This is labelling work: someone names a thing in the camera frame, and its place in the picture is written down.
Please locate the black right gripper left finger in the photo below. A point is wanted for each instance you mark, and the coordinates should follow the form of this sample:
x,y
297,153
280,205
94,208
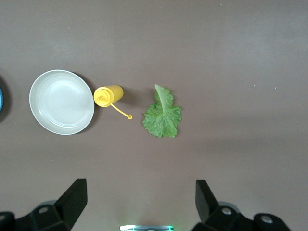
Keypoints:
x,y
67,207

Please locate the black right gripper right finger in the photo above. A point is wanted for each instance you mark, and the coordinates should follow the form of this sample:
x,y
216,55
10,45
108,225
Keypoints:
x,y
207,207

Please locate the green lettuce leaf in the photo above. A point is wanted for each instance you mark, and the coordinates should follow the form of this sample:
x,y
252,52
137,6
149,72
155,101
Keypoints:
x,y
160,120

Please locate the yellow squeeze bottle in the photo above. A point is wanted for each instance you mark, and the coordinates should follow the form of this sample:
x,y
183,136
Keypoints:
x,y
113,93

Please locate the cream round plate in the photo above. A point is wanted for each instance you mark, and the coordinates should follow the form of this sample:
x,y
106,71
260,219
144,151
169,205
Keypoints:
x,y
61,102

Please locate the blue round plate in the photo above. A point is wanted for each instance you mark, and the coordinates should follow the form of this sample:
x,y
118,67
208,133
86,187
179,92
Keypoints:
x,y
1,101

